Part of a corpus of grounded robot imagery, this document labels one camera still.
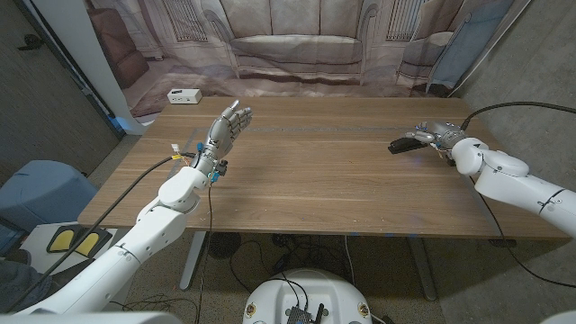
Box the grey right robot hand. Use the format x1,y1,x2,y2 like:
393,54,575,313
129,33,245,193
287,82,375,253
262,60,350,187
403,120,469,157

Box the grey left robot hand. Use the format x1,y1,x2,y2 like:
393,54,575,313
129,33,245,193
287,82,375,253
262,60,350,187
193,99,254,176

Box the black stapler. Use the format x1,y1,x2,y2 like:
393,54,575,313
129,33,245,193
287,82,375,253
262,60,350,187
388,136,428,155

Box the white power box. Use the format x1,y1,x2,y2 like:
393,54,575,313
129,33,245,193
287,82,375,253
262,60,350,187
166,88,203,105

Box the round black floor fan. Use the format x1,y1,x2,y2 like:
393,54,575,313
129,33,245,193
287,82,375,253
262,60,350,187
207,231,242,260

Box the printed living room backdrop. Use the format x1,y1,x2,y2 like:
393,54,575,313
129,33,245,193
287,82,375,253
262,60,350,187
31,0,532,135

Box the white table leg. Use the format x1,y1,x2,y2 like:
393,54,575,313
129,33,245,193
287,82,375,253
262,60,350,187
407,237,438,302
178,231,208,292

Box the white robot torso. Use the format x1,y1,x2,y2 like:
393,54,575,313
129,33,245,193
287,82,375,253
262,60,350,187
242,268,374,324

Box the blue-grey upholstered seat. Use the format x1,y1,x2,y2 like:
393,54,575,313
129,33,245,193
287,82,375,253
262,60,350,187
0,159,99,233

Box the black yellow foot pedal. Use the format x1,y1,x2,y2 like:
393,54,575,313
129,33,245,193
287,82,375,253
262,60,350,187
46,226,113,257

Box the black electronics module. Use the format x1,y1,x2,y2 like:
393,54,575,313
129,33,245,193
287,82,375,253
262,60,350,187
285,303,326,324

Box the white floor platform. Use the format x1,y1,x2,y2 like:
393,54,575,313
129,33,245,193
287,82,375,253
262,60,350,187
20,221,136,311

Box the person in blue jeans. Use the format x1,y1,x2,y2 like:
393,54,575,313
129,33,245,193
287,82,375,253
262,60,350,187
0,249,51,312

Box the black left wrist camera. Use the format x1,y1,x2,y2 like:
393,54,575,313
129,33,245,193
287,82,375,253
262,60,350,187
210,159,229,185

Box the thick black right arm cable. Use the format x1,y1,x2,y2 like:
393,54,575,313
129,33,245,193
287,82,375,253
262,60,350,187
459,101,576,131

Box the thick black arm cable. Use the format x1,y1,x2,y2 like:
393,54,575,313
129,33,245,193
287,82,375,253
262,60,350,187
8,152,198,312
459,101,576,131

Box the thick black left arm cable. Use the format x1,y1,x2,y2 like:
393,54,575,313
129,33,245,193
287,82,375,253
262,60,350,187
8,152,198,312

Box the thin black left wrist cable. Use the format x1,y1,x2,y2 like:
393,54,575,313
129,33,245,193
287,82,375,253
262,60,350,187
193,183,213,324

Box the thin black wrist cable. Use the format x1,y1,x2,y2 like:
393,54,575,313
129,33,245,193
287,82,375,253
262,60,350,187
193,183,213,324
467,174,576,289

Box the tangled black floor cables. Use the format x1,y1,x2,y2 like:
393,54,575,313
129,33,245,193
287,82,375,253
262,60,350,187
229,233,352,294

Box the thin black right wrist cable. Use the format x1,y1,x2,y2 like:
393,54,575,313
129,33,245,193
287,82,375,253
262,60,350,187
467,174,576,289

